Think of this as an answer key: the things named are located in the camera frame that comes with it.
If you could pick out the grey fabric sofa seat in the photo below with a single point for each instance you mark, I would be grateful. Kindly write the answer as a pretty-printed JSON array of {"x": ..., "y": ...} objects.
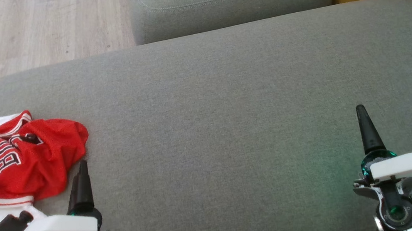
[{"x": 230, "y": 128}]

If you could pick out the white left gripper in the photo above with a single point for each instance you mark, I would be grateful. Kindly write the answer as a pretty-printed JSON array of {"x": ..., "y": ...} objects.
[{"x": 56, "y": 227}]

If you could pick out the grey fabric sofa cushion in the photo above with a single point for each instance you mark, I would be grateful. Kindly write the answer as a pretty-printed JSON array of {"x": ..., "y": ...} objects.
[{"x": 228, "y": 0}]

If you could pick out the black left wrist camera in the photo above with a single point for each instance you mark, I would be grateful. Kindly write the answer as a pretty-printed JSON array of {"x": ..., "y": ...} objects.
[{"x": 9, "y": 227}]

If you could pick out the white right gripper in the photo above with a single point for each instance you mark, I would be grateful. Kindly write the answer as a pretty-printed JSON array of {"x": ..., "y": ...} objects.
[{"x": 409, "y": 166}]

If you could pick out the red white basketball jersey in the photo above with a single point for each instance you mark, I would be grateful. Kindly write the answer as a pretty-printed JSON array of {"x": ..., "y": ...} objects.
[{"x": 44, "y": 161}]

